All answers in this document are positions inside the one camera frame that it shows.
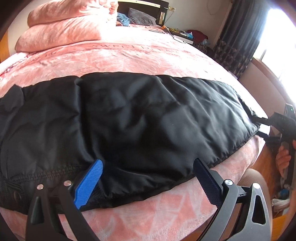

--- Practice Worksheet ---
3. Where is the bright window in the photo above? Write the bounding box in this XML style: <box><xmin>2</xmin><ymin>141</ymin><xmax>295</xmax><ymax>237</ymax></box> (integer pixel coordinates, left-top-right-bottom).
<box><xmin>252</xmin><ymin>7</ymin><xmax>296</xmax><ymax>82</ymax></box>

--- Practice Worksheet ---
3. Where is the person's right hand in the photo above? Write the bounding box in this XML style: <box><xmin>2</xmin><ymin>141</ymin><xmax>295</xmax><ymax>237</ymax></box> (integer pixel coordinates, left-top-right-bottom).
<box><xmin>276</xmin><ymin>140</ymin><xmax>296</xmax><ymax>177</ymax></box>

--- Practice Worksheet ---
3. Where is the dark patterned curtain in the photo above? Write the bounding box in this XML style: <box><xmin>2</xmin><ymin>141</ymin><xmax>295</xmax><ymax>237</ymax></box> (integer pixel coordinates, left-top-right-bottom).
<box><xmin>213</xmin><ymin>0</ymin><xmax>270</xmax><ymax>79</ymax></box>

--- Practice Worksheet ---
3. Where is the red cloth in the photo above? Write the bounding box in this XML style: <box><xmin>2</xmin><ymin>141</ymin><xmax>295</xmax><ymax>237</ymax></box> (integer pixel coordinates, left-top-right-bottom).
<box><xmin>187</xmin><ymin>29</ymin><xmax>209</xmax><ymax>42</ymax></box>

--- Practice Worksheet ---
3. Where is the dark wooden headboard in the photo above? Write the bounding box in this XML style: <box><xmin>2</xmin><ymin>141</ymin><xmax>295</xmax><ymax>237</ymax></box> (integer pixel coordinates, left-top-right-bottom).
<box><xmin>117</xmin><ymin>0</ymin><xmax>171</xmax><ymax>25</ymax></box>

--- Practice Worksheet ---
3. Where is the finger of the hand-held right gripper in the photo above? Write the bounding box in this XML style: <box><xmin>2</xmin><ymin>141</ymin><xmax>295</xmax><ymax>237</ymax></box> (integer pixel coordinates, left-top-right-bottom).
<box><xmin>260</xmin><ymin>130</ymin><xmax>282</xmax><ymax>142</ymax></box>
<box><xmin>252</xmin><ymin>115</ymin><xmax>275</xmax><ymax>126</ymax></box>

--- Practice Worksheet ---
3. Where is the orange wooden wardrobe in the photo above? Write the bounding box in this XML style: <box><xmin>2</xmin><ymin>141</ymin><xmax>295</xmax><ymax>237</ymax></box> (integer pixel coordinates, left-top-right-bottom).
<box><xmin>0</xmin><ymin>35</ymin><xmax>11</xmax><ymax>63</ymax></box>

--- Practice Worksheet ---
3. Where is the white nightstand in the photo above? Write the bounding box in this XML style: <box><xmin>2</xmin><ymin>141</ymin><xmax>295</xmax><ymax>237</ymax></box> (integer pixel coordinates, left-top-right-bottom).
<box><xmin>171</xmin><ymin>32</ymin><xmax>195</xmax><ymax>45</ymax></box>

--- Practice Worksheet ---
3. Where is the pink folded quilt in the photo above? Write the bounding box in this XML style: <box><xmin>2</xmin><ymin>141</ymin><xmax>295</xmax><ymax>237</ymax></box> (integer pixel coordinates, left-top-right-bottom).
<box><xmin>15</xmin><ymin>0</ymin><xmax>119</xmax><ymax>52</ymax></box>

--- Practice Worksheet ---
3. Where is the grey pillow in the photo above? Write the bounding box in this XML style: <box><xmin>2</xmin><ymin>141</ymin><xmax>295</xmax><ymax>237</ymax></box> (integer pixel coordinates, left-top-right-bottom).
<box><xmin>127</xmin><ymin>8</ymin><xmax>158</xmax><ymax>26</ymax></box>

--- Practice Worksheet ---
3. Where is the person's leg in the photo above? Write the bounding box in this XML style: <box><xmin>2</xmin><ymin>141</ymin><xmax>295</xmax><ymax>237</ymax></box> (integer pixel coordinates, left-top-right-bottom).
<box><xmin>238</xmin><ymin>168</ymin><xmax>274</xmax><ymax>211</ymax></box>

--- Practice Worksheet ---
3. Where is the pink printed bed blanket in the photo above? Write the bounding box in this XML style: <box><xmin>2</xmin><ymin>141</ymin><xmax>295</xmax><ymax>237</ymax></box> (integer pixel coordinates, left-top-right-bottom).
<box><xmin>0</xmin><ymin>24</ymin><xmax>271</xmax><ymax>241</ymax></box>

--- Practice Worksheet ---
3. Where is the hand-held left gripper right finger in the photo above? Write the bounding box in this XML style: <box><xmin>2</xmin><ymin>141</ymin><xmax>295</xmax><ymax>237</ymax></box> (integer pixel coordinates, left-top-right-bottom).
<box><xmin>193</xmin><ymin>158</ymin><xmax>272</xmax><ymax>241</ymax></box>

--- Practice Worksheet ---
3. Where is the black puffer jacket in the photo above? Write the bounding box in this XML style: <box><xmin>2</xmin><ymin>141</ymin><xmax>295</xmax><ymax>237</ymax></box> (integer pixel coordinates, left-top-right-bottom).
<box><xmin>0</xmin><ymin>72</ymin><xmax>260</xmax><ymax>209</ymax></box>

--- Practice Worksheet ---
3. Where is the blue cloth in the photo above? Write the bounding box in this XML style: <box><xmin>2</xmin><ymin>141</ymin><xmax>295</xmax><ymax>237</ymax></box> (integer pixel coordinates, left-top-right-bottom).
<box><xmin>116</xmin><ymin>12</ymin><xmax>130</xmax><ymax>26</ymax></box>

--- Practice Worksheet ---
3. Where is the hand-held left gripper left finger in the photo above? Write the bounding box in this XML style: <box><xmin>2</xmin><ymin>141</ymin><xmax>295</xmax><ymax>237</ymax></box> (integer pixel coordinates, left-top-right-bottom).
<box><xmin>24</xmin><ymin>159</ymin><xmax>104</xmax><ymax>241</ymax></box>

